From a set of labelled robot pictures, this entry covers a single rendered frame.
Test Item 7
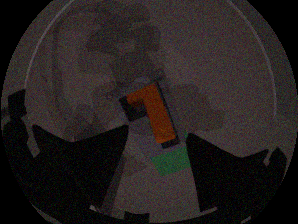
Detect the orange l-shaped part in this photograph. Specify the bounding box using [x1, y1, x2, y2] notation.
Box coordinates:
[126, 83, 176, 144]

